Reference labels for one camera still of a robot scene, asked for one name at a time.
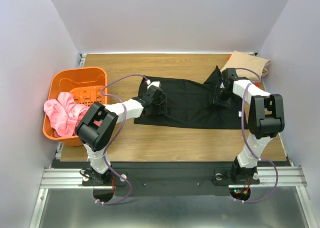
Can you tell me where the black t shirt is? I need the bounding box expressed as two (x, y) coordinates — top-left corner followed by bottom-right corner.
(133, 67), (242, 130)

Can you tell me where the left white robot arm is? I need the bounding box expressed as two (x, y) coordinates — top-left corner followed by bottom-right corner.
(75, 81), (166, 185)

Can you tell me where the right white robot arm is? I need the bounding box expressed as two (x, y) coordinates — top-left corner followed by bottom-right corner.
(213, 68), (285, 183)

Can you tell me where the folded orange t shirt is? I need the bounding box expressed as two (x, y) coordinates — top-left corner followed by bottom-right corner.
(227, 54), (260, 87)

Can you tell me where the folded tan t shirt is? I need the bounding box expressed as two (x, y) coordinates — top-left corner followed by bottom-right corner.
(220, 51), (270, 78)

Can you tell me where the orange plastic basket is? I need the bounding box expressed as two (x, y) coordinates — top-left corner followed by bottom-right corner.
(42, 67), (111, 147)

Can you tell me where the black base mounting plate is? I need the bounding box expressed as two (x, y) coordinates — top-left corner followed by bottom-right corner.
(80, 162), (259, 197)

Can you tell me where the pink t shirt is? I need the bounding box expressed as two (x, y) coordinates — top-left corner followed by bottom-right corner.
(43, 92), (89, 137)

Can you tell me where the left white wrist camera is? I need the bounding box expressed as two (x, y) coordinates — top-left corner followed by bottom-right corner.
(147, 81), (161, 89)

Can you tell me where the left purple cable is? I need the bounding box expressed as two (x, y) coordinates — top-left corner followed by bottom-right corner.
(93, 74), (151, 205)

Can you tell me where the purple cable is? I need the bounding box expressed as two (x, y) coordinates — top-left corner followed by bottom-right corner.
(93, 74), (151, 205)
(233, 67), (278, 204)

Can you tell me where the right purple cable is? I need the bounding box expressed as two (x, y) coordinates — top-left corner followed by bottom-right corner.
(233, 67), (278, 204)

